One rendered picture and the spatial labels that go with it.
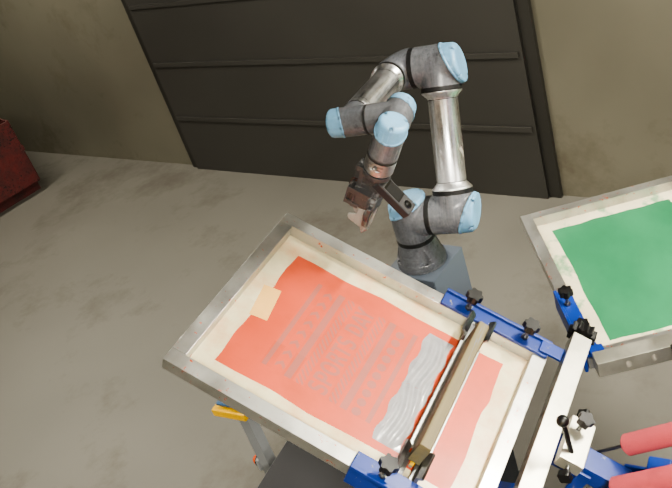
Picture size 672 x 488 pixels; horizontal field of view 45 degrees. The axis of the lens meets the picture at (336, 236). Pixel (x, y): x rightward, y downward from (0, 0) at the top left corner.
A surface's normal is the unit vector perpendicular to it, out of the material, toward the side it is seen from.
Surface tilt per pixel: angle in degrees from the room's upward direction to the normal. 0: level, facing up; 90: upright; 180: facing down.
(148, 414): 0
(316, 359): 32
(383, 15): 90
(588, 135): 90
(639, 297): 0
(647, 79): 90
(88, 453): 0
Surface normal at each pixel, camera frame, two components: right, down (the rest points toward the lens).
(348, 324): 0.21, -0.67
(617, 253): -0.29, -0.81
